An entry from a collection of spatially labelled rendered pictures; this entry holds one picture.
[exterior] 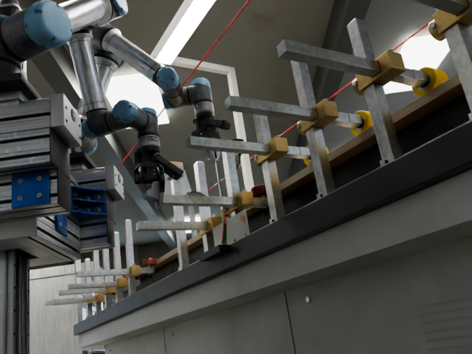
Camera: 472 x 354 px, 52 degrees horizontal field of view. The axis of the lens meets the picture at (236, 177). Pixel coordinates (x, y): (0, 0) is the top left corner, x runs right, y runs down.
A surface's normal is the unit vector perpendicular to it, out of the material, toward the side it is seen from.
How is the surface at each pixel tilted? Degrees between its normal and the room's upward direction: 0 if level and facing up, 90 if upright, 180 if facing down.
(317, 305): 90
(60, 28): 95
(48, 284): 90
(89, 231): 90
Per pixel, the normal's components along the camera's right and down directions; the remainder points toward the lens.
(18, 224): -0.01, -0.33
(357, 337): -0.86, -0.05
